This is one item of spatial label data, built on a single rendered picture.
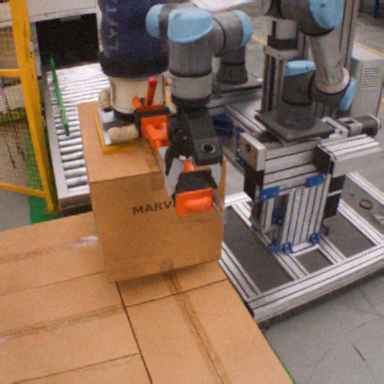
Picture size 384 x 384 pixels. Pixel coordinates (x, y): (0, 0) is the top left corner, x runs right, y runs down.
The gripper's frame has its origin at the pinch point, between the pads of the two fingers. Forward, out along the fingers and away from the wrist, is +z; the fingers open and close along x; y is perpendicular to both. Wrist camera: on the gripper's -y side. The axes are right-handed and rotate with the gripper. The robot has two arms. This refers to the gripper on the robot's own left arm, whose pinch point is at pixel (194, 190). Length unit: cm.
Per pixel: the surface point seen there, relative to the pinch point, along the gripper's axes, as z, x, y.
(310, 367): 121, -60, 10
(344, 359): 121, -78, 7
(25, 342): 66, 53, 21
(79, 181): 68, 25, 116
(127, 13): -27, 3, 51
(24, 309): 66, 53, 36
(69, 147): 67, 28, 154
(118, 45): -17, 6, 52
